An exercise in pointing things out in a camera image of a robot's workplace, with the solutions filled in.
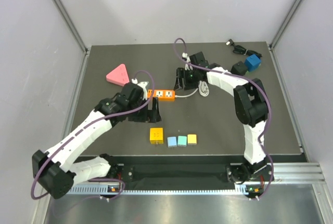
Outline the teal small plug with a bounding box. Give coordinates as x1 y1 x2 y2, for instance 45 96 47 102
177 136 187 147

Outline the yellow cube adapter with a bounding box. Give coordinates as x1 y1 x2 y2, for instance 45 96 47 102
149 127 164 144

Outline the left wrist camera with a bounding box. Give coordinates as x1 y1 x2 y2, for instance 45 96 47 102
131 78 149 90

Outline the blue cube adapter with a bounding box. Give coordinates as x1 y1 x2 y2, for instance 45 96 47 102
245 55 261 72

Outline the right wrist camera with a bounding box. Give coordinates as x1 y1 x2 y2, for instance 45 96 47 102
182 52 191 64

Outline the light blue small plug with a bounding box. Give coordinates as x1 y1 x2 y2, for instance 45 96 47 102
167 137 177 148

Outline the purple cable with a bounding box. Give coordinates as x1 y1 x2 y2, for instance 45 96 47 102
173 37 275 201
30 70 156 202

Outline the grey cable duct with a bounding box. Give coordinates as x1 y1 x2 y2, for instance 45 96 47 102
67 184 260 195

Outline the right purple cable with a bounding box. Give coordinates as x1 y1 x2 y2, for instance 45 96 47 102
173 37 275 201

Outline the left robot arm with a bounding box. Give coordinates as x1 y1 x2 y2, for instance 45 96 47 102
32 80 161 199

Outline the pink triangular socket board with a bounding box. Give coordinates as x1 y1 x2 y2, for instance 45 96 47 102
106 64 130 86

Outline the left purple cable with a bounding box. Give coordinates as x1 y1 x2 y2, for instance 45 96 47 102
30 70 156 202

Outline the black cube adapter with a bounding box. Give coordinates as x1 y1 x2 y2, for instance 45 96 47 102
230 61 248 76

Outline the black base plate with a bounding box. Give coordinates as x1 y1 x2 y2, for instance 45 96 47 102
109 164 272 183

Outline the white power cable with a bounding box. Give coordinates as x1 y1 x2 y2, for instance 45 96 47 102
174 81 210 98

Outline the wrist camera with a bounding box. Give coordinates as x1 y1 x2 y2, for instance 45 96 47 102
182 52 191 64
131 78 149 90

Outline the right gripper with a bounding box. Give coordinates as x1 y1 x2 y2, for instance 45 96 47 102
174 68 199 91

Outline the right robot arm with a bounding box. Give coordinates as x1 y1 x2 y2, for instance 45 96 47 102
175 52 272 182

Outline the black power cable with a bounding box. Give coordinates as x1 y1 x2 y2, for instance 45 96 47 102
225 39 263 59

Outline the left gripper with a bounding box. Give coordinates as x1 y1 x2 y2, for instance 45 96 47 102
127 97 161 123

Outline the orange power strip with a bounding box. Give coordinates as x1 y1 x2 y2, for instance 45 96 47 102
148 89 175 102

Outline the yellow small plug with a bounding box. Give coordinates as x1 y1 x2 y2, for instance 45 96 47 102
187 134 197 145

